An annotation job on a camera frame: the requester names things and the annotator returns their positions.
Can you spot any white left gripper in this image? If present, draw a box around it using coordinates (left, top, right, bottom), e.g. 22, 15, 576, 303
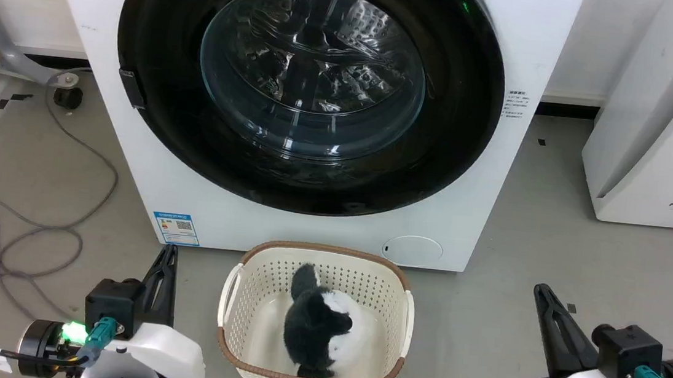
77, 237, 218, 378

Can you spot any white front-load washing machine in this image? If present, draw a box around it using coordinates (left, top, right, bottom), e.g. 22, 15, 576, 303
18, 0, 587, 283

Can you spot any black round glass washer door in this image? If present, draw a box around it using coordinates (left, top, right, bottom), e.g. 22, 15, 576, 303
102, 0, 514, 233

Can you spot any blue energy label sticker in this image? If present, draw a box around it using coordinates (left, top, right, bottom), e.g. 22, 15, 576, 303
150, 210, 203, 248

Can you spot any cream laundry basket brown rim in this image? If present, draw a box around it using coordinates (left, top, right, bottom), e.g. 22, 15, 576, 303
211, 234, 422, 378

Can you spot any black and white plush toy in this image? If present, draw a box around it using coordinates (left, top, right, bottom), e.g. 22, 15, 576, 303
278, 261, 361, 378

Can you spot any black caster wheel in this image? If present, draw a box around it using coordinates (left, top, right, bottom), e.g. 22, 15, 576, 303
52, 84, 85, 111

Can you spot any grey metal stand leg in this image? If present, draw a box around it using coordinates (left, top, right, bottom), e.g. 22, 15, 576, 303
0, 0, 88, 90

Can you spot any teal left camera connector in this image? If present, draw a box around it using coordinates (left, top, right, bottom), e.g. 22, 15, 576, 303
75, 313, 119, 370

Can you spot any grey floor cable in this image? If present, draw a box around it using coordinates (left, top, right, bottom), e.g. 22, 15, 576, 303
0, 60, 130, 366

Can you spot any black rectangular plastic block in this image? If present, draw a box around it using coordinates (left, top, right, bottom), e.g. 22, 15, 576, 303
116, 68, 151, 111

